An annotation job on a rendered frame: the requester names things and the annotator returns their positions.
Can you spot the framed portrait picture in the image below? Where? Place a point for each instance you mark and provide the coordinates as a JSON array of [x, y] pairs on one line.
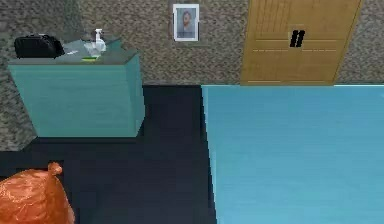
[[186, 22]]

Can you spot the teal cupboard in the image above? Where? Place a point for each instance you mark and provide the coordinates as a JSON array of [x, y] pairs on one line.
[[83, 96]]

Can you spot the blue bed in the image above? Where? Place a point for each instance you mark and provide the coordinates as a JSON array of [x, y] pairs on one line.
[[296, 156]]

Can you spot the wooden room door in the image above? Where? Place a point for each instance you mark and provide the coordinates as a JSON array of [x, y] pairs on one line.
[[293, 60]]

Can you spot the green flat sponge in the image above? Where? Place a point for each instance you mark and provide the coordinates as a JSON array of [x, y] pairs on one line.
[[89, 58]]

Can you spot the white spray bottle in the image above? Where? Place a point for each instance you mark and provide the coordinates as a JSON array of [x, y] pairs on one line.
[[99, 42]]

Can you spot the orange tied rubbish bag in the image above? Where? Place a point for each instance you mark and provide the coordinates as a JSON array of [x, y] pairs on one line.
[[31, 196]]

